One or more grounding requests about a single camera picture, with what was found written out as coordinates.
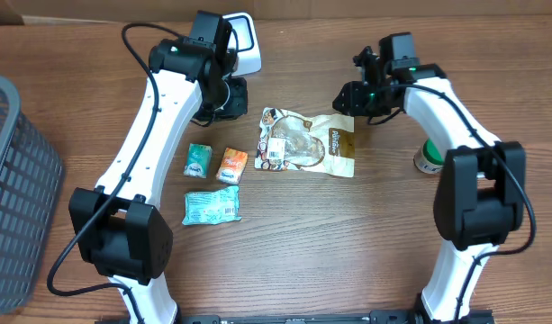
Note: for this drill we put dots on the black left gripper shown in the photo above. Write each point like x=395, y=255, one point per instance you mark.
x=239, y=106

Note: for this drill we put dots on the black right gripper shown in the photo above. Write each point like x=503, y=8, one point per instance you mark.
x=351, y=94

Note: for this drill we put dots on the small orange box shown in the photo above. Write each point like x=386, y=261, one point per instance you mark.
x=232, y=166

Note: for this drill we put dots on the beige snack pouch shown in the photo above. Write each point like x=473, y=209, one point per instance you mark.
x=291, y=141

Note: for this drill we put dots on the small teal box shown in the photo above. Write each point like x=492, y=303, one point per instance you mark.
x=198, y=160

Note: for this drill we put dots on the green lid jar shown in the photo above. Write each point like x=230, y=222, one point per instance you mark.
x=427, y=159

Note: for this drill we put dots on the teal snack packet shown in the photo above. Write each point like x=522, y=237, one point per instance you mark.
x=212, y=208

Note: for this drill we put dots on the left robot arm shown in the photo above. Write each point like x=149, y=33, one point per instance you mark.
x=198, y=78

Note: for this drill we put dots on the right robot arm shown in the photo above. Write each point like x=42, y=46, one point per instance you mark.
x=480, y=198

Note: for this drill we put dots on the white barcode scanner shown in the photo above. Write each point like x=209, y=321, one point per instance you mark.
x=246, y=41

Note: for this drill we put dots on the grey plastic mesh basket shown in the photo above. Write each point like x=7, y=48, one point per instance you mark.
x=31, y=177

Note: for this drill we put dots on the brown cardboard backdrop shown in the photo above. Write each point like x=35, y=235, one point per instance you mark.
x=17, y=11

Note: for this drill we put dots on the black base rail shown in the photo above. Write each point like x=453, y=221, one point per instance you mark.
x=293, y=319

